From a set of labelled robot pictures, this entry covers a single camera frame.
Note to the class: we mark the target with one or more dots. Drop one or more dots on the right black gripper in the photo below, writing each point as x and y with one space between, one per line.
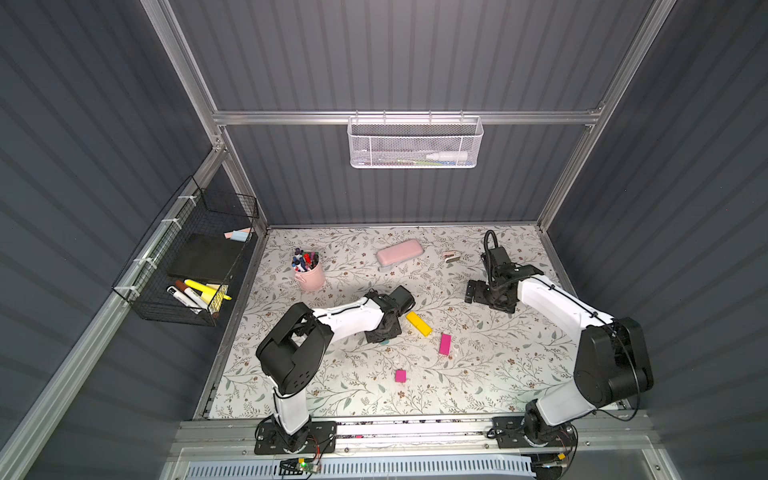
480 294

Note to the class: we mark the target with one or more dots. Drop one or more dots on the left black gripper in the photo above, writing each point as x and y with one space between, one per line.
380 330

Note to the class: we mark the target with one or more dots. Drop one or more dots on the yellow long block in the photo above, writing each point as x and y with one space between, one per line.
419 324

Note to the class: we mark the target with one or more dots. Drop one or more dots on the magenta rectangular block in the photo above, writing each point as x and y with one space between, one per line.
445 344

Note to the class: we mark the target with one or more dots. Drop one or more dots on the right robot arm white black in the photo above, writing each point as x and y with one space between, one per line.
612 361

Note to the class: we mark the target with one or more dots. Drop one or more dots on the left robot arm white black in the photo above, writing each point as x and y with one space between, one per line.
293 351

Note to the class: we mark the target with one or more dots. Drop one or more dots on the pink pencil case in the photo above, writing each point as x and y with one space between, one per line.
398 253

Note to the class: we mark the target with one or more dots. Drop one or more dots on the small wooden stamp block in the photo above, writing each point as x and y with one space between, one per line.
451 256

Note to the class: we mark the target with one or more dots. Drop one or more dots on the pink pen cup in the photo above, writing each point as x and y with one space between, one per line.
312 280

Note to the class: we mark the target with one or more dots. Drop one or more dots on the pens in pink cup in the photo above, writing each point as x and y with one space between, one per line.
304 261

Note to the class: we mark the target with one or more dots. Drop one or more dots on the small green circuit board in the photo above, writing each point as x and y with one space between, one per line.
297 467

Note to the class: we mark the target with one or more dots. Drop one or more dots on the yellow highlighter in basket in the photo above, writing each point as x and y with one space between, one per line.
209 291

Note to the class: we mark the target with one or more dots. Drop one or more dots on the black notebook in basket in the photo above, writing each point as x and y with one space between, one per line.
205 258

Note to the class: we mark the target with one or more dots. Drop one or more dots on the white marker in black basket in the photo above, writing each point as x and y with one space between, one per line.
184 299

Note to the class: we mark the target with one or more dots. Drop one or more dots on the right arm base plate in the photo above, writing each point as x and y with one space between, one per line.
518 431

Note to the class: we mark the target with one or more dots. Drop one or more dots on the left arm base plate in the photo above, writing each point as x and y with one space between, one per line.
314 438

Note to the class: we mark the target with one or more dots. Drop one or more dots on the white wire mesh basket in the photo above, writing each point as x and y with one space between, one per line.
402 142

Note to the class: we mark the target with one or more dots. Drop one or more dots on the black wire mesh basket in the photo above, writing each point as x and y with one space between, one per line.
196 209

